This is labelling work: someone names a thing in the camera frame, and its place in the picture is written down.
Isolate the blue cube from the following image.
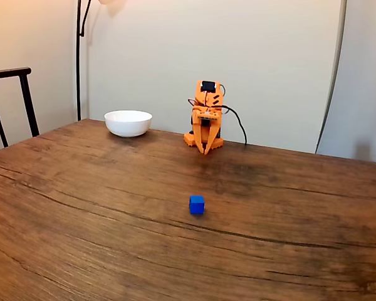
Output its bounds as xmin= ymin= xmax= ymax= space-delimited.
xmin=189 ymin=195 xmax=206 ymax=216

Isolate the white bowl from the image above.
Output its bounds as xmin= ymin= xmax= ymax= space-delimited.
xmin=103 ymin=109 xmax=153 ymax=138

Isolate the grey curved trim strip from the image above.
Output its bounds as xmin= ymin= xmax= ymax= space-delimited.
xmin=315 ymin=0 xmax=348 ymax=154

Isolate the black floor lamp pole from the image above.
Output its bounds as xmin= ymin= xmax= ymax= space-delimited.
xmin=76 ymin=0 xmax=93 ymax=122

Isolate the black chair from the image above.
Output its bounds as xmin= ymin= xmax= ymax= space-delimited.
xmin=0 ymin=66 xmax=41 ymax=148

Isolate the orange square camera mount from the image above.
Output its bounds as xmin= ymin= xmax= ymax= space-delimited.
xmin=196 ymin=110 xmax=222 ymax=123

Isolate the black cable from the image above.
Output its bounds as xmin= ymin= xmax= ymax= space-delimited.
xmin=222 ymin=105 xmax=249 ymax=146

